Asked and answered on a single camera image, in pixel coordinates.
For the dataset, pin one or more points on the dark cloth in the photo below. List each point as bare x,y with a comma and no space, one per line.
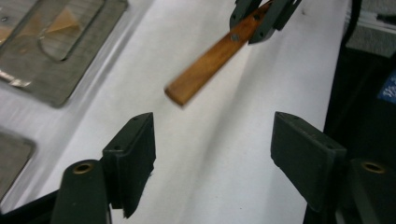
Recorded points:
358,109

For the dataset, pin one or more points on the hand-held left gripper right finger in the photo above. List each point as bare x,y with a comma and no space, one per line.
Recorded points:
308,161

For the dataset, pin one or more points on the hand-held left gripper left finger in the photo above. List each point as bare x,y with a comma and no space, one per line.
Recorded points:
130,161

